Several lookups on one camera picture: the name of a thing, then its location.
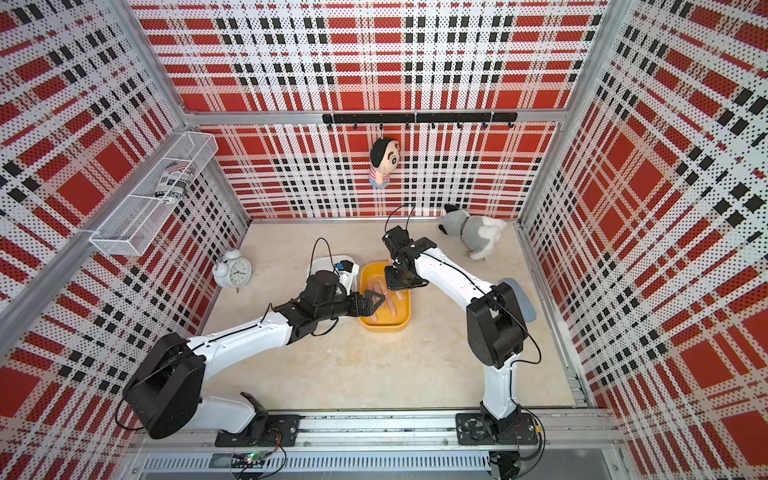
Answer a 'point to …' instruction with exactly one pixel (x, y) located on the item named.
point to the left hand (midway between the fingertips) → (377, 297)
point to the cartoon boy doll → (384, 158)
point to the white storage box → (327, 263)
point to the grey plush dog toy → (478, 233)
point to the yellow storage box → (385, 321)
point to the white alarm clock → (232, 270)
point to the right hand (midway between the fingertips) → (400, 283)
